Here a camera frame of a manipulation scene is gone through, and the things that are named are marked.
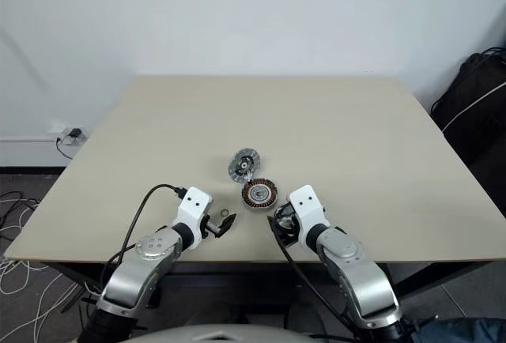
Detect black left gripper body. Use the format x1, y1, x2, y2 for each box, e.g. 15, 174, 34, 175
198, 212, 225, 239

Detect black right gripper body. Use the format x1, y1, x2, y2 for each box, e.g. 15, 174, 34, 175
275, 205, 304, 247

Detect silver motor base copper windings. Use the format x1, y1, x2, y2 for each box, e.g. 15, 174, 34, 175
240, 178, 281, 213

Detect silver motor cover with board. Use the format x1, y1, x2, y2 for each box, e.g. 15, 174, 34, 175
228, 147, 262, 183

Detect grey rounded robot body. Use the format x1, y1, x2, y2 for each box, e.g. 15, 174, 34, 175
128, 320, 319, 343

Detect blue fabric object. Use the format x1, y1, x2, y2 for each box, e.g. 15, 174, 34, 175
413, 316, 506, 343

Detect black bag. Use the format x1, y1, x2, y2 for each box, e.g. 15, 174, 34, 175
429, 46, 506, 170

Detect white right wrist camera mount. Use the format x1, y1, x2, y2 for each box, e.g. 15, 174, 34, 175
287, 184, 331, 249

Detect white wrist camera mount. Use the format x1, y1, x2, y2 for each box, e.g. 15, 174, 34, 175
287, 184, 331, 249
176, 187, 213, 251

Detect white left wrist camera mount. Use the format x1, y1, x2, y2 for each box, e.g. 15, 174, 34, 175
176, 187, 213, 251

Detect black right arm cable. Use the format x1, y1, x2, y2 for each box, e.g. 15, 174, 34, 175
274, 236, 367, 342

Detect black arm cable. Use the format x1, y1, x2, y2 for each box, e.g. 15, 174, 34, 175
274, 236, 367, 342
100, 183, 189, 292

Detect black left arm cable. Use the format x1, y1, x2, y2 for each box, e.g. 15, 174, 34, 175
100, 183, 189, 292

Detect black adapter cable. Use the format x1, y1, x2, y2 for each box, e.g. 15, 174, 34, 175
55, 134, 77, 160

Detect white wall power strip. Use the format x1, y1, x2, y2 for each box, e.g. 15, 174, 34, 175
50, 120, 89, 146

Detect white floor cable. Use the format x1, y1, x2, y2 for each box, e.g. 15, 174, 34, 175
0, 190, 40, 249
0, 255, 80, 343

